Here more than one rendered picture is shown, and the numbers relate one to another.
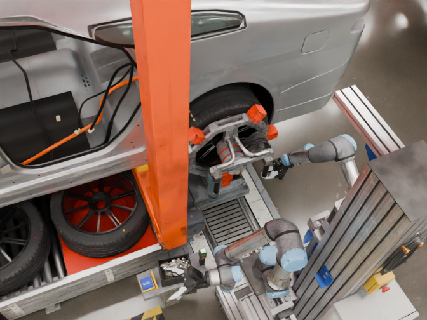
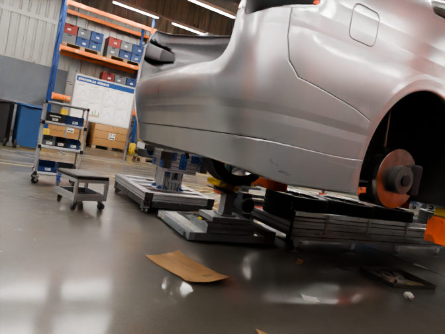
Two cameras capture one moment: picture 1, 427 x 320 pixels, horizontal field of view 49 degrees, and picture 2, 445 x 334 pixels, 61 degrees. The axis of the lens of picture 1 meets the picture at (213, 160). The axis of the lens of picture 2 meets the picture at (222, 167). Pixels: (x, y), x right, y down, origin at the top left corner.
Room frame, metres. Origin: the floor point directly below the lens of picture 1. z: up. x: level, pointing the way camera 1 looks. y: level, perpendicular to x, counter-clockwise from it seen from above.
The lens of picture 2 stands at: (5.42, -0.18, 0.84)
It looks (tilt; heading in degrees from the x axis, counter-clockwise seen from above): 3 degrees down; 179
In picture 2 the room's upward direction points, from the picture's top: 11 degrees clockwise
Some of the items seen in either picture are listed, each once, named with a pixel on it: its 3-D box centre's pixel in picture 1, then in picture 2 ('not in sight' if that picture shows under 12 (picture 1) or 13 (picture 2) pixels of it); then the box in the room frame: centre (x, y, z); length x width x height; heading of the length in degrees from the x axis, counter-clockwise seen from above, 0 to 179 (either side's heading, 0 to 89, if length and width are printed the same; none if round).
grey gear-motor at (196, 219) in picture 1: (184, 209); (241, 209); (1.60, 0.18, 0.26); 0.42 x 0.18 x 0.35; 28
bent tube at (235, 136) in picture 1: (251, 140); not in sight; (1.71, -0.22, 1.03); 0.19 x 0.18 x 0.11; 28
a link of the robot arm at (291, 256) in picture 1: (283, 268); not in sight; (0.85, -0.38, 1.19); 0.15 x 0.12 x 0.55; 15
